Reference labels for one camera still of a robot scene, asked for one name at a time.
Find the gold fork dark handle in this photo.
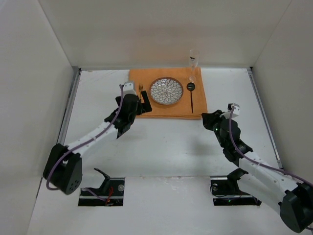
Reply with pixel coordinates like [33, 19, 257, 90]
[138, 83, 143, 99]

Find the floral patterned ceramic plate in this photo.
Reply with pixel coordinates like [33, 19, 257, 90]
[149, 77, 183, 105]

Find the orange cloth napkin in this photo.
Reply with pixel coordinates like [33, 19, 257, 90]
[129, 67, 208, 119]

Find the black spoon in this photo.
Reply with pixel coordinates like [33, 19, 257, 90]
[187, 82, 195, 113]

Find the clear wine glass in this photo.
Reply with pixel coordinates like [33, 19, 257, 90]
[189, 49, 200, 82]

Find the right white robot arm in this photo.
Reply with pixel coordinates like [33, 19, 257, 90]
[201, 107, 313, 233]

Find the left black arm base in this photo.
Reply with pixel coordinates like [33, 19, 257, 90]
[78, 168, 125, 207]

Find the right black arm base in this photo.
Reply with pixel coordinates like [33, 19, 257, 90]
[210, 168, 262, 206]

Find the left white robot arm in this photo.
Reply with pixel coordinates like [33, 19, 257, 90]
[43, 91, 152, 195]

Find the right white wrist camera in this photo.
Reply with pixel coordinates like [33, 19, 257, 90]
[227, 103, 240, 119]

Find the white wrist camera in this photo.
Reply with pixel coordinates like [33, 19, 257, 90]
[122, 81, 136, 96]
[227, 103, 240, 119]

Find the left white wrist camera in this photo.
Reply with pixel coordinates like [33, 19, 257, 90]
[122, 81, 136, 96]

